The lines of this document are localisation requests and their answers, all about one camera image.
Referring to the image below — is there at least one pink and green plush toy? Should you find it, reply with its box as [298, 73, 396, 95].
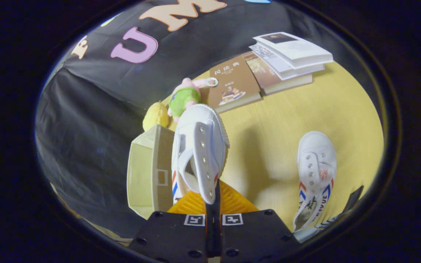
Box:
[168, 77, 218, 123]

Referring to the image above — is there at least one black flat object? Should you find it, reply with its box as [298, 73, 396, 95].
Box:
[342, 185, 364, 216]

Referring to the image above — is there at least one yellow plush toy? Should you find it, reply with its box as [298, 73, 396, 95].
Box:
[143, 102, 170, 132]

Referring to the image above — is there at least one black backdrop cloth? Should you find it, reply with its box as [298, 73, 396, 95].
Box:
[35, 0, 346, 240]

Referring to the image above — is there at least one brown book with cake picture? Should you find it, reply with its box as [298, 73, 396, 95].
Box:
[208, 55, 263, 114]

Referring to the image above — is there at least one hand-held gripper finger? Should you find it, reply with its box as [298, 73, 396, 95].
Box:
[214, 178, 300, 263]
[128, 179, 215, 263]

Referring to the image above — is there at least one white book with dark photo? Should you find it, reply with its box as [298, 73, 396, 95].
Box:
[253, 32, 334, 70]

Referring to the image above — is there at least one dark brown photo book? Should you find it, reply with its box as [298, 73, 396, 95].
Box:
[240, 50, 313, 96]

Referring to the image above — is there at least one white striped shoe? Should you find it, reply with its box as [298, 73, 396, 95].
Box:
[293, 131, 338, 232]
[170, 104, 230, 205]

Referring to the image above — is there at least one brown cardboard storage box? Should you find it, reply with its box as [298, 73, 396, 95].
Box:
[126, 124, 177, 220]

